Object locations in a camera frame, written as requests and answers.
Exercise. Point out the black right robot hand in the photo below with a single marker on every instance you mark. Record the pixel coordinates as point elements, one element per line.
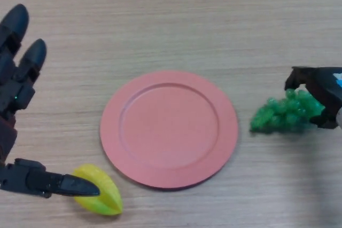
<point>324,83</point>

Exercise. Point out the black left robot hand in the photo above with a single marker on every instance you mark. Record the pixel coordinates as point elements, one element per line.
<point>13,92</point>

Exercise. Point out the green grapes bunch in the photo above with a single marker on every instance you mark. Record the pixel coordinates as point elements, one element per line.
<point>283,113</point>

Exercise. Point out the pink round plate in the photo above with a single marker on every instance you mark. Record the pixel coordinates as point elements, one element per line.
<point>168,130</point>

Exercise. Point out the yellow starfruit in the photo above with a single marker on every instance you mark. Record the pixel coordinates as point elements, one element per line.
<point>109,198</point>

